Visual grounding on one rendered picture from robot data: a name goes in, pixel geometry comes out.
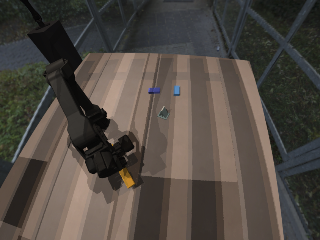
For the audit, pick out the yellow bar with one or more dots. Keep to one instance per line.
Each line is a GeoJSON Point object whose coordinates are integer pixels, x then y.
{"type": "Point", "coordinates": [127, 178]}

